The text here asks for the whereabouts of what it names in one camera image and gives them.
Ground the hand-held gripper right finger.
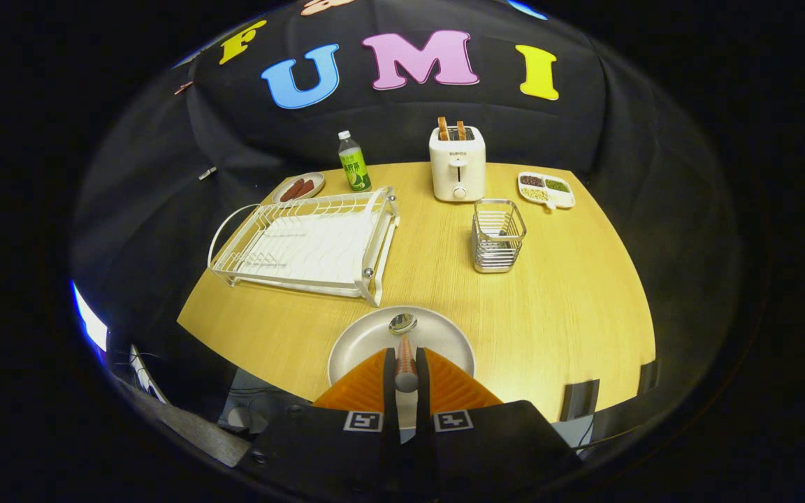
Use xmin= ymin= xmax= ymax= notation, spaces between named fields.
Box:
xmin=413 ymin=347 xmax=583 ymax=500

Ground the white divided dish with beans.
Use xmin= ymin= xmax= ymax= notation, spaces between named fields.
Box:
xmin=518 ymin=172 xmax=576 ymax=212

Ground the spoon with pink handle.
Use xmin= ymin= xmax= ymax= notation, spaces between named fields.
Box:
xmin=389 ymin=312 xmax=420 ymax=393

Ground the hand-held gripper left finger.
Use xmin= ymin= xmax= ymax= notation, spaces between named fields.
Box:
xmin=235 ymin=347 xmax=403 ymax=500

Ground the white round plate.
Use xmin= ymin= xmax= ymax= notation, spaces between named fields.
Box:
xmin=328 ymin=305 xmax=476 ymax=428

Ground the green tea bottle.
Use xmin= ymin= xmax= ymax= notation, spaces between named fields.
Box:
xmin=338 ymin=130 xmax=372 ymax=193

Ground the white wire dish rack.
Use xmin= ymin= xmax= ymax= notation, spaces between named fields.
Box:
xmin=208 ymin=186 xmax=401 ymax=308

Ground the metal wire basket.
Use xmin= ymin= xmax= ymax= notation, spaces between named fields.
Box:
xmin=472 ymin=199 xmax=528 ymax=274

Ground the small plate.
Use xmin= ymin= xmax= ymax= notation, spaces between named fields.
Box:
xmin=271 ymin=172 xmax=326 ymax=205

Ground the white toaster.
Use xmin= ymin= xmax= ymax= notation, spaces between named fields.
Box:
xmin=428 ymin=124 xmax=487 ymax=203

